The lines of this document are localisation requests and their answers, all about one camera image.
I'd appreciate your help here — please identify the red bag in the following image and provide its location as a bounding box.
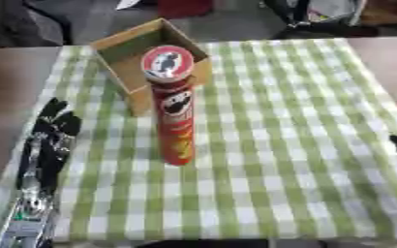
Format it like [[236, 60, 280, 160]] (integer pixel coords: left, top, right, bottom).
[[156, 0, 216, 19]]

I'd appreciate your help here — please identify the red snack can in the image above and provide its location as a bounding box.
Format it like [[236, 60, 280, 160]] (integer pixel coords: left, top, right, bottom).
[[138, 45, 198, 167]]

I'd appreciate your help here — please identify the black and white bag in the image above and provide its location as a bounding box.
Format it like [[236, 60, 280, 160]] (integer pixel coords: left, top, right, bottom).
[[260, 0, 381, 41]]

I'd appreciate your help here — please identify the tan cardboard box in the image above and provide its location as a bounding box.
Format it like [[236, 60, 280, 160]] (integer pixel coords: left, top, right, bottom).
[[88, 17, 214, 118]]

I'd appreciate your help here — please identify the black chair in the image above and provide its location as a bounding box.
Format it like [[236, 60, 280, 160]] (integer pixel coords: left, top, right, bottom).
[[0, 0, 76, 47]]

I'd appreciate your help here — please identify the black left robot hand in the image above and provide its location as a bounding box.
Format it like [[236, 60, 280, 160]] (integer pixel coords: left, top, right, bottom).
[[14, 97, 83, 197]]

